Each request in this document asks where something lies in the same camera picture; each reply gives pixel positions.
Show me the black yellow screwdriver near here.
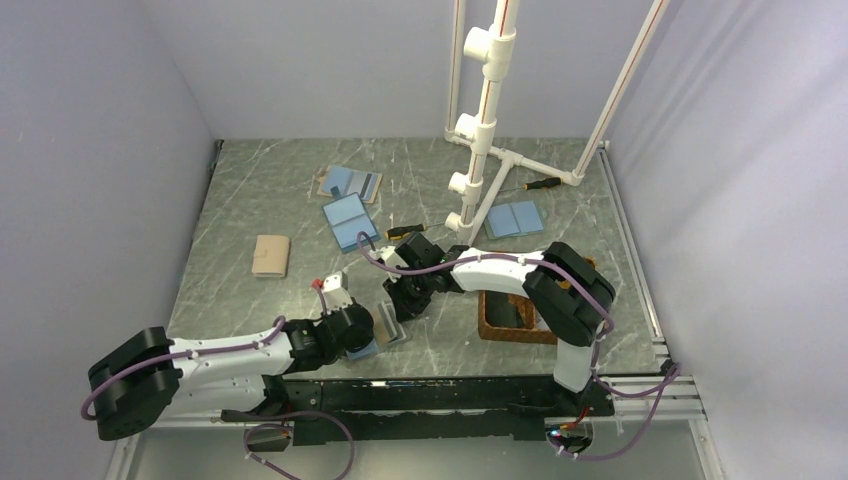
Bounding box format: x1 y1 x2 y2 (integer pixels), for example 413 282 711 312
385 223 439 241

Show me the beige closed card holder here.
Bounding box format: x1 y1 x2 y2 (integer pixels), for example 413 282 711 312
251 235 291 277

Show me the black orange screwdriver far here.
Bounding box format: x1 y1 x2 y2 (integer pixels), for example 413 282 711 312
502 177 562 192

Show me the white PVC pipe frame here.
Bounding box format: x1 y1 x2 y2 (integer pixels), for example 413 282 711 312
444 0 671 246

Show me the blue card holder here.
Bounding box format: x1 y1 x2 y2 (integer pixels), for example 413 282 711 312
322 193 381 253
484 200 546 240

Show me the blue card holder on green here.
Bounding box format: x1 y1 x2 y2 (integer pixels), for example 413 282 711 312
484 200 546 240

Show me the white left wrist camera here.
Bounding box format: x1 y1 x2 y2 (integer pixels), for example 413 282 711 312
311 271 353 315

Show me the tan card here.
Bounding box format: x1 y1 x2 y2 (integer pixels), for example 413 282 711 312
374 301 409 348

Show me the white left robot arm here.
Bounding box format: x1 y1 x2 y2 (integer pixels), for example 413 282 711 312
80 303 374 441

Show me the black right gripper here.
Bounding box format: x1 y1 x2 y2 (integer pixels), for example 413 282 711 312
383 267 434 324

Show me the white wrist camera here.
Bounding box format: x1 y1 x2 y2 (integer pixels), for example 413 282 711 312
311 271 353 315
373 246 406 269

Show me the right side aluminium rail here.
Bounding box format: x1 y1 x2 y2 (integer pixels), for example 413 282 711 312
596 147 672 373

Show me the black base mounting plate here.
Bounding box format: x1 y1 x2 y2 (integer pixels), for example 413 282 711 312
221 375 615 446

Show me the brown woven basket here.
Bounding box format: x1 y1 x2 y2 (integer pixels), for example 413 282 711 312
478 254 598 346

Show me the tan card holder with cards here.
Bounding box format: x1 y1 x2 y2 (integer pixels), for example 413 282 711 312
317 165 383 204

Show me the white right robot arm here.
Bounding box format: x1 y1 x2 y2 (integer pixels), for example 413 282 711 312
368 233 616 415

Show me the grey leather card holder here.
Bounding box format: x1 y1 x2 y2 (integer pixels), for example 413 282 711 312
346 300 410 361

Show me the aluminium extrusion rail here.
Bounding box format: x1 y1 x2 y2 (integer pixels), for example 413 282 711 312
105 377 704 480

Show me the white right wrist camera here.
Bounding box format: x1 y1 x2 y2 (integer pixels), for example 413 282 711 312
373 246 406 269

